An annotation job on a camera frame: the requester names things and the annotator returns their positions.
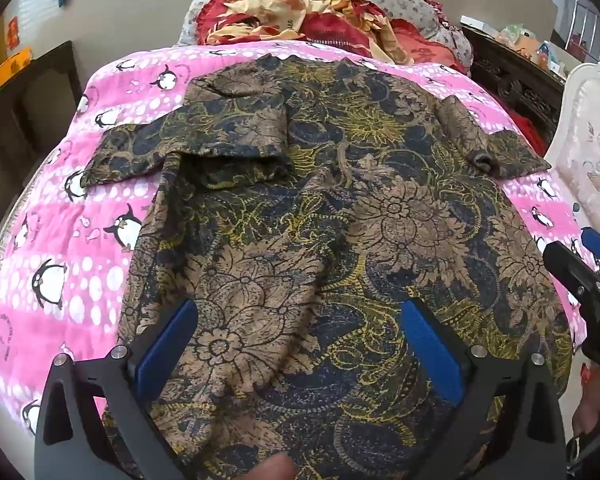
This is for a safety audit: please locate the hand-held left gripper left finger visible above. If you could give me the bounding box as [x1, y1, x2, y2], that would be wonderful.
[34, 299, 201, 480]

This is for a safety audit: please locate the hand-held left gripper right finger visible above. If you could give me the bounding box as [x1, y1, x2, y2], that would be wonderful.
[401, 297, 567, 480]

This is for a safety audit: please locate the brown floral print shirt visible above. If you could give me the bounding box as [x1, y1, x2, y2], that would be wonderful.
[80, 55, 573, 480]

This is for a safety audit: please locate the person's right hand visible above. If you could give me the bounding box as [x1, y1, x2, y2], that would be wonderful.
[571, 364, 600, 441]

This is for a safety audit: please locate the person's left hand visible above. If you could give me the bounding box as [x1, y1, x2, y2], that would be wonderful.
[247, 452, 297, 480]

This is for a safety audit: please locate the white upholstered chair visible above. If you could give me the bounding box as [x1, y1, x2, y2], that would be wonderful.
[550, 62, 600, 261]

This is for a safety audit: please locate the red bed sheet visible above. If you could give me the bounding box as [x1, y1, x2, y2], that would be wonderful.
[505, 107, 548, 156]

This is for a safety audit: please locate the pink penguin print blanket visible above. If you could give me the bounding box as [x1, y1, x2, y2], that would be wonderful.
[0, 42, 588, 441]

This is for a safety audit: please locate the dark carved wooden headboard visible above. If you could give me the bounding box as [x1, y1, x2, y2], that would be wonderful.
[460, 22, 566, 156]

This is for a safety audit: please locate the blue bottle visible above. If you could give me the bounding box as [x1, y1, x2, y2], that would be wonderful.
[536, 41, 556, 70]

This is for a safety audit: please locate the metal railing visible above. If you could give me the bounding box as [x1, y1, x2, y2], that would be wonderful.
[550, 0, 600, 68]

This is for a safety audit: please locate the green plastic bag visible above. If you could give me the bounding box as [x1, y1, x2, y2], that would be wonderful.
[497, 22, 525, 45]

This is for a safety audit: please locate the white flat box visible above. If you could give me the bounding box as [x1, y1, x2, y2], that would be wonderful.
[460, 14, 506, 29]

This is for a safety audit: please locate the grey floral pillow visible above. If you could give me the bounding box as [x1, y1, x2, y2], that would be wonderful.
[180, 0, 476, 71]

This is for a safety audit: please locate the red and yellow floral quilt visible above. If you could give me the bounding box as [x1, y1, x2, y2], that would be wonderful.
[197, 0, 471, 73]

